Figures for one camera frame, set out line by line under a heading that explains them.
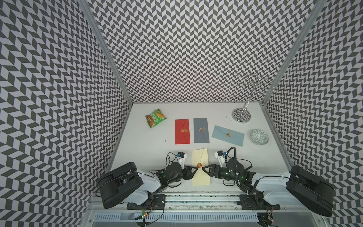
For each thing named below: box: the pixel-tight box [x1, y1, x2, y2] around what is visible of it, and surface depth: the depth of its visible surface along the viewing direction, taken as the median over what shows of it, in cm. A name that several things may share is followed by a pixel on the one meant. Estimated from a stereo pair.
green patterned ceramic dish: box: [250, 129, 269, 146], surface depth 97 cm
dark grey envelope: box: [193, 117, 210, 143], surface depth 104 cm
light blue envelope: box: [211, 125, 245, 148], surface depth 102 cm
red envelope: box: [174, 118, 191, 145], surface depth 104 cm
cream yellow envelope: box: [191, 147, 211, 186], surface depth 86 cm
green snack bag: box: [145, 108, 167, 129], surface depth 107 cm
